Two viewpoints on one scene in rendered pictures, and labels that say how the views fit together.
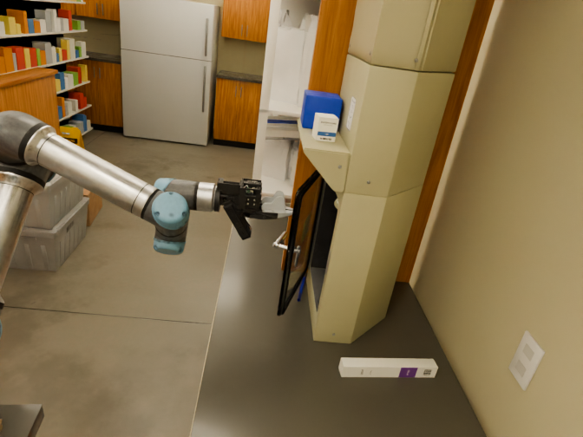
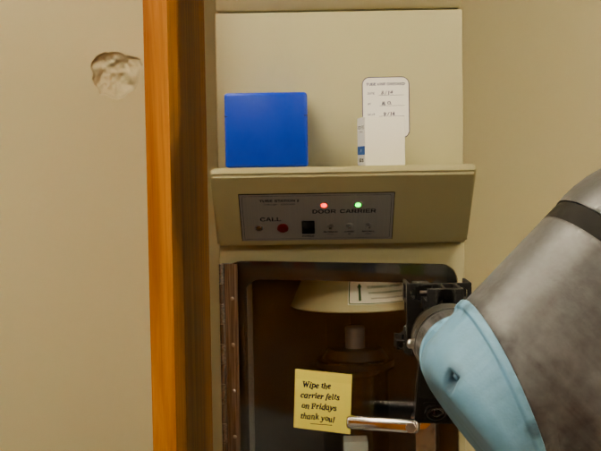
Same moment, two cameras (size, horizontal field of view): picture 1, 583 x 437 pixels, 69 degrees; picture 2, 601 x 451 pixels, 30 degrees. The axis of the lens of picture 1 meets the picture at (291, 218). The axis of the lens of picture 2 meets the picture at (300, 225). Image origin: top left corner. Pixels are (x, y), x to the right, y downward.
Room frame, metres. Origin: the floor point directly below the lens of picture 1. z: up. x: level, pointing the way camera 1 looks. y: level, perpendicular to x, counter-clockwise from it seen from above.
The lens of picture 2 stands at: (1.03, 1.36, 1.51)
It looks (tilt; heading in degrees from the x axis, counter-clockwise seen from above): 3 degrees down; 276
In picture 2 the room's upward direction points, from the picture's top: 1 degrees counter-clockwise
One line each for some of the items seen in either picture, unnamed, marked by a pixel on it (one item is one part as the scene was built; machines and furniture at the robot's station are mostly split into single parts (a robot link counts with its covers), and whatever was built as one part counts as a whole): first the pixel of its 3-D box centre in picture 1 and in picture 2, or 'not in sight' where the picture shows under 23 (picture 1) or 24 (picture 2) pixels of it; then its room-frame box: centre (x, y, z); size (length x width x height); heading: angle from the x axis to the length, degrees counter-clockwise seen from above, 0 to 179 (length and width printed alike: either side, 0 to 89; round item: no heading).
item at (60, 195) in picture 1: (42, 188); not in sight; (2.63, 1.73, 0.49); 0.60 x 0.42 x 0.33; 6
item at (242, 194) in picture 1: (239, 198); (439, 323); (1.02, 0.14, 1.34); 0.12 x 0.08 x 0.09; 96
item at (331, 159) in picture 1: (317, 152); (342, 206); (1.14, -0.04, 1.46); 0.32 x 0.11 x 0.10; 6
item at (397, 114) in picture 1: (372, 204); (340, 296); (1.15, -0.23, 1.33); 0.32 x 0.25 x 0.77; 6
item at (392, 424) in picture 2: (285, 241); (388, 421); (1.08, 0.01, 1.20); 0.10 x 0.05 x 0.03; 166
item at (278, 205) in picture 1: (279, 205); not in sight; (1.01, 0.04, 1.34); 0.09 x 0.03 x 0.06; 96
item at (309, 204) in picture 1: (302, 237); (339, 420); (1.14, -0.04, 1.19); 0.30 x 0.01 x 0.40; 166
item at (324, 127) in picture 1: (324, 127); (380, 141); (1.09, -0.05, 1.54); 0.05 x 0.05 x 0.06; 14
